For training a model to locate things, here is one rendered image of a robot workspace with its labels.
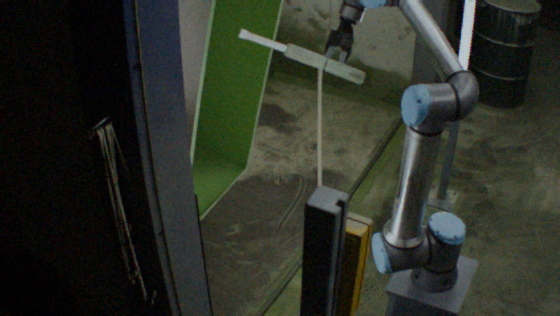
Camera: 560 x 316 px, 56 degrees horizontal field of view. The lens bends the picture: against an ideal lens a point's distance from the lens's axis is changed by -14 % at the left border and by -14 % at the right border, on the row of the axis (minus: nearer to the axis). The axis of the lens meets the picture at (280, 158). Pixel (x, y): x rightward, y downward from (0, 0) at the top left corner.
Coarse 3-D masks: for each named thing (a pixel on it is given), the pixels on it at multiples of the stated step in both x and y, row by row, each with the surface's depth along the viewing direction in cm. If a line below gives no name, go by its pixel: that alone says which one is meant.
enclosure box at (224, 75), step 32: (192, 0) 189; (224, 0) 256; (256, 0) 249; (192, 32) 196; (224, 32) 266; (256, 32) 258; (192, 64) 204; (224, 64) 276; (256, 64) 268; (192, 96) 212; (224, 96) 286; (256, 96) 277; (192, 128) 220; (224, 128) 298; (192, 160) 233; (224, 160) 306; (224, 192) 287
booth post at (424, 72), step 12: (432, 0) 371; (444, 0) 368; (432, 12) 376; (444, 12) 377; (444, 24) 386; (444, 36) 396; (420, 48) 396; (420, 60) 401; (420, 72) 406; (432, 72) 401
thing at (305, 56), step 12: (240, 36) 210; (252, 36) 210; (276, 48) 213; (288, 48) 212; (300, 48) 213; (300, 60) 214; (312, 60) 214; (324, 60) 215; (336, 72) 217; (348, 72) 217; (360, 72) 218; (360, 84) 220
